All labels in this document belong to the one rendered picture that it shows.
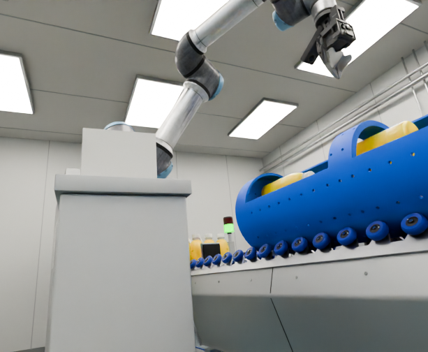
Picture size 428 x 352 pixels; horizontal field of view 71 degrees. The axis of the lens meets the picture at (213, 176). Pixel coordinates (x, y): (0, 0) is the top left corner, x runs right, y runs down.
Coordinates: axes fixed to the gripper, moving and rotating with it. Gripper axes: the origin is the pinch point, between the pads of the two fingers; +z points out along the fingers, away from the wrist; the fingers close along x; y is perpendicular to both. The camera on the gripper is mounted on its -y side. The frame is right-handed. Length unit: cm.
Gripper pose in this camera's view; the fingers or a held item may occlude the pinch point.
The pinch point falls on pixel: (335, 76)
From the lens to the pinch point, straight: 99.5
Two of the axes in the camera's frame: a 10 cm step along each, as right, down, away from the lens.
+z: 0.9, 9.4, -3.2
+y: 4.5, -3.3, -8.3
